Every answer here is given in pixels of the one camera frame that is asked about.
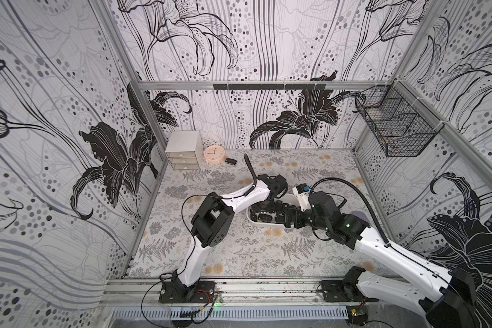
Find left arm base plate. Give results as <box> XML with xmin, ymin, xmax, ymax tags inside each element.
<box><xmin>159</xmin><ymin>281</ymin><xmax>215</xmax><ymax>304</ymax></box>

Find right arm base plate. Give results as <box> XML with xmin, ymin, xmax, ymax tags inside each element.
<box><xmin>317</xmin><ymin>280</ymin><xmax>366</xmax><ymax>303</ymax></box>

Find white rectangular storage box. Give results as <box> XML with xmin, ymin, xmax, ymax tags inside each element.
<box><xmin>246</xmin><ymin>194</ymin><xmax>300</xmax><ymax>228</ymax></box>

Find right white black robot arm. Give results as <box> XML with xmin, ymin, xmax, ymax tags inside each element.
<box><xmin>286</xmin><ymin>184</ymin><xmax>478</xmax><ymax>327</ymax></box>

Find peach round alarm clock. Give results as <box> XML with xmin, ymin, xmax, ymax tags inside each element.
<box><xmin>203</xmin><ymin>145</ymin><xmax>226</xmax><ymax>166</ymax></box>

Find black wire wall basket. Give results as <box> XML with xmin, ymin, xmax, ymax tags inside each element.
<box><xmin>355</xmin><ymin>85</ymin><xmax>443</xmax><ymax>157</ymax></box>

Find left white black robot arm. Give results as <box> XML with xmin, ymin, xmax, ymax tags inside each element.
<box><xmin>159</xmin><ymin>154</ymin><xmax>288</xmax><ymax>304</ymax></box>

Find white mini drawer cabinet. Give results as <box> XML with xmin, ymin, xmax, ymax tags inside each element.
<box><xmin>165</xmin><ymin>131</ymin><xmax>204</xmax><ymax>171</ymax></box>

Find grey oval pad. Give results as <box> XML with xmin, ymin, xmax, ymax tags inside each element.
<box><xmin>351</xmin><ymin>210</ymin><xmax>369</xmax><ymax>221</ymax></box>

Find white slotted cable duct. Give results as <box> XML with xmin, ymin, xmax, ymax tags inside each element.
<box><xmin>113</xmin><ymin>306</ymin><xmax>348</xmax><ymax>321</ymax></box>

